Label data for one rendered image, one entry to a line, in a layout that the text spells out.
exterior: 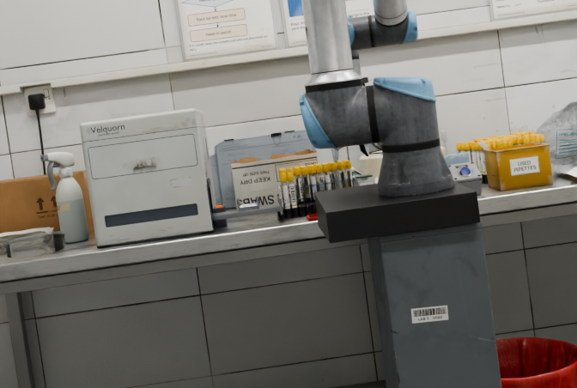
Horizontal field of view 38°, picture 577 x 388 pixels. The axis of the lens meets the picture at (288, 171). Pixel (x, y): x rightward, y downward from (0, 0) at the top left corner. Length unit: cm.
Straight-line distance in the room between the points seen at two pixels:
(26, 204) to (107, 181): 45
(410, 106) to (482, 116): 110
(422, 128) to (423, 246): 23
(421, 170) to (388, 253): 17
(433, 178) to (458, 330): 29
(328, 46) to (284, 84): 99
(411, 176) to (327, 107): 21
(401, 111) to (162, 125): 63
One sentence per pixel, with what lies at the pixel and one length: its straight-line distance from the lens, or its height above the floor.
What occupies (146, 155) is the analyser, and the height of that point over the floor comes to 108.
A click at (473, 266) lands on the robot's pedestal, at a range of 165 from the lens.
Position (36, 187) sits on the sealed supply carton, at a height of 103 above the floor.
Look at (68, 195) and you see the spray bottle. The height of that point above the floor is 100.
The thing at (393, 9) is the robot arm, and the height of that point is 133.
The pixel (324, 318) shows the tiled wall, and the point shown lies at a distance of 270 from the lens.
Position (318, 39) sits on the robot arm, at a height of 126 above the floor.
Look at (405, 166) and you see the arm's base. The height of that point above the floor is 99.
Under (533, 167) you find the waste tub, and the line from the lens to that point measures 213.
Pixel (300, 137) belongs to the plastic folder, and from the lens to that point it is 260.
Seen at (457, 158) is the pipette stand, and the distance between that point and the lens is 216.
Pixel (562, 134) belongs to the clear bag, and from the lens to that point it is 260.
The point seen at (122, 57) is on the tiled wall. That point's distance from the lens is 266.
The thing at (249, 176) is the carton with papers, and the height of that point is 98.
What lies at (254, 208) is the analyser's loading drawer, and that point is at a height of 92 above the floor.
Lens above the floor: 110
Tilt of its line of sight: 3 degrees down
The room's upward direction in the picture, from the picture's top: 8 degrees counter-clockwise
